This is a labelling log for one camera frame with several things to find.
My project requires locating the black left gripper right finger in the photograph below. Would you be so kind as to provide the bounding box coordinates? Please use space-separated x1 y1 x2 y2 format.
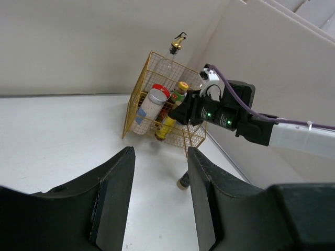
187 147 334 250

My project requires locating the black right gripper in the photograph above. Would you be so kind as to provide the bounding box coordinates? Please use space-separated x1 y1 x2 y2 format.
170 90 222 127

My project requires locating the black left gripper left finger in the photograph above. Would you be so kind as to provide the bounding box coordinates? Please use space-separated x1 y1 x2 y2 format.
1 146 136 250

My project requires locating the tall sauce bottle yellow cap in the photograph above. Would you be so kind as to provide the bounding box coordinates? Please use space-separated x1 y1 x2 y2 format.
167 82 189 111

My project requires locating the red lid sauce jar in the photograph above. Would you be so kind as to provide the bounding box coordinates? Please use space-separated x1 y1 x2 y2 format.
153 84 170 123

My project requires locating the white shaker silver lid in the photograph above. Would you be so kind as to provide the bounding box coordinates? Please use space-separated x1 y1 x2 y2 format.
131 89 163 135

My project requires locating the glass oil bottle gold spout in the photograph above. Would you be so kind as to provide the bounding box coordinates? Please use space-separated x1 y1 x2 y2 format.
154 32 187 85

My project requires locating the small yellow label bottle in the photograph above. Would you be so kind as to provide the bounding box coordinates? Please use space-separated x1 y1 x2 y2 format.
155 115 176 141

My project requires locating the small dark spice jar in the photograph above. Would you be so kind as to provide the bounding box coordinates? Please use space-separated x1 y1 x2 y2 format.
176 171 190 190

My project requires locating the gold wire rack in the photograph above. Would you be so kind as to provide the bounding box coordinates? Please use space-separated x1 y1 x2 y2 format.
123 51 206 149

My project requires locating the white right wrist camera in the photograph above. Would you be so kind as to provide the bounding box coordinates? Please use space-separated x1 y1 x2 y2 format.
199 63 221 97

